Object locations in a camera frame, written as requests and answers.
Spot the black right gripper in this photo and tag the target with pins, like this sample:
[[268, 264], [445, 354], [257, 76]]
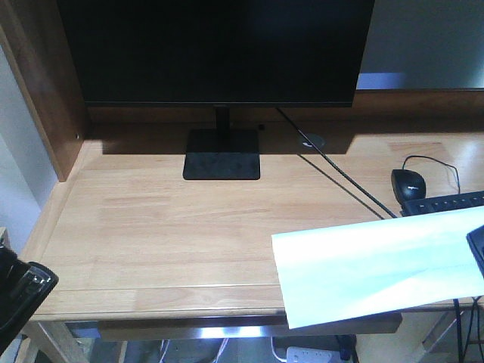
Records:
[[475, 241]]

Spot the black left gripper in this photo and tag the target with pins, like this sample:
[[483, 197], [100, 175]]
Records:
[[24, 287]]

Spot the white paper sheet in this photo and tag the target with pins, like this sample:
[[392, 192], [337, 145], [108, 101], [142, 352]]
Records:
[[337, 273]]

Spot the wooden desk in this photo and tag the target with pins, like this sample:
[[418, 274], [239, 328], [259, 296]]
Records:
[[135, 246]]

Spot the black computer keyboard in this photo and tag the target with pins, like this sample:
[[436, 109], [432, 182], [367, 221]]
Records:
[[442, 203]]

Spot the black computer mouse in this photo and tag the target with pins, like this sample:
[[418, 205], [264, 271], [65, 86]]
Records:
[[407, 185]]

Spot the white power strip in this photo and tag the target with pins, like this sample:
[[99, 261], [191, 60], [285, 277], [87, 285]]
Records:
[[300, 349]]

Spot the black computer monitor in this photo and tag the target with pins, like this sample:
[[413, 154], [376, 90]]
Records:
[[218, 54]]

